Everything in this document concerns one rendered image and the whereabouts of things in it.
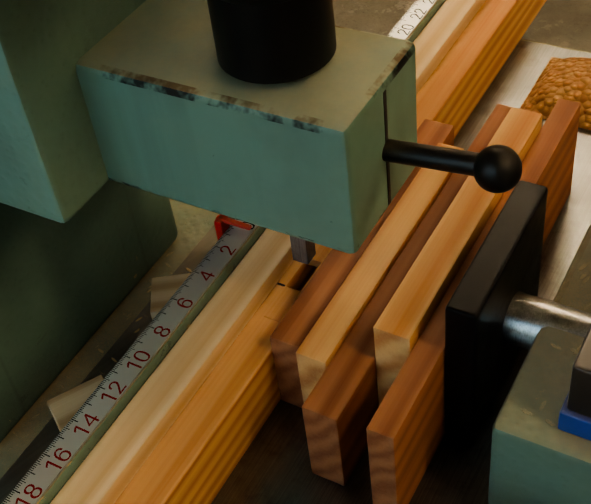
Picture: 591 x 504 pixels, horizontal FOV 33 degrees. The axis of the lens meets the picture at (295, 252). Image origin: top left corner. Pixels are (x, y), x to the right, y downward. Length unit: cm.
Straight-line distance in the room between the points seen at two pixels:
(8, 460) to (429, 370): 32
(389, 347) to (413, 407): 3
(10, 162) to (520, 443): 26
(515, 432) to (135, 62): 23
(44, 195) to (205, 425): 13
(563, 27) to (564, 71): 177
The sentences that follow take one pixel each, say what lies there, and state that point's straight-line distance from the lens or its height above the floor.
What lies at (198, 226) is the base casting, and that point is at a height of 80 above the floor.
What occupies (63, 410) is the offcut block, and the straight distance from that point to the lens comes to 62.
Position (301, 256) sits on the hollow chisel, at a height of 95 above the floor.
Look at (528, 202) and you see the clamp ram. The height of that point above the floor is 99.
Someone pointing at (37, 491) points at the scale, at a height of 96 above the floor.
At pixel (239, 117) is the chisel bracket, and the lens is 42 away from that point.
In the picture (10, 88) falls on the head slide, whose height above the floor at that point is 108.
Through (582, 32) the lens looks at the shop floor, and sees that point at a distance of 245.
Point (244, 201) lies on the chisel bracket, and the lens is 45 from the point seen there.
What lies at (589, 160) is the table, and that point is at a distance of 65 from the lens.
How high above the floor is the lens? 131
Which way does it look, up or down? 44 degrees down
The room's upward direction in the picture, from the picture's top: 8 degrees counter-clockwise
